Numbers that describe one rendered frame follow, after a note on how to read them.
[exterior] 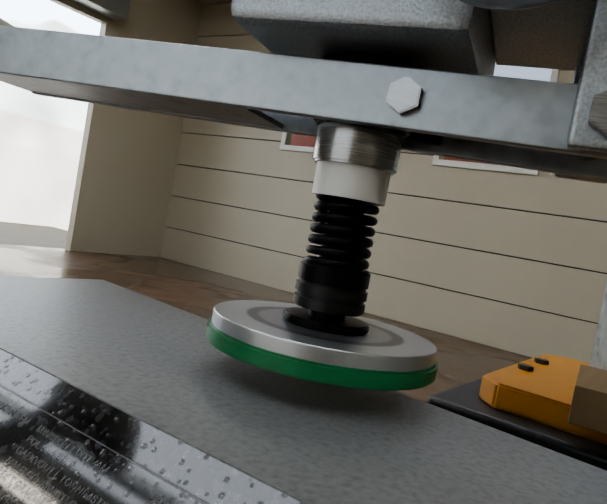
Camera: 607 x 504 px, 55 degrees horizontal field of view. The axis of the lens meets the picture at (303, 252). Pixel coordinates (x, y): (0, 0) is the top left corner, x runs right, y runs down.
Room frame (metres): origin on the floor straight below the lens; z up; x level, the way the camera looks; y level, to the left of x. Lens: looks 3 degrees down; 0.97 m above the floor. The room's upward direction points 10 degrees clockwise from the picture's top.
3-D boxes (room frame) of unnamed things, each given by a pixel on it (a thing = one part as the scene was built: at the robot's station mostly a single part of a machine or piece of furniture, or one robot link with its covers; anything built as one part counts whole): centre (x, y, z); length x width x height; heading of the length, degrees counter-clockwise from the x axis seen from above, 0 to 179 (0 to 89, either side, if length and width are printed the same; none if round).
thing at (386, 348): (0.56, -0.03, 0.87); 0.21 x 0.21 x 0.01
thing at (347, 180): (0.56, -0.03, 1.02); 0.07 x 0.07 x 0.04
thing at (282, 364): (0.56, -0.03, 0.87); 0.22 x 0.22 x 0.04
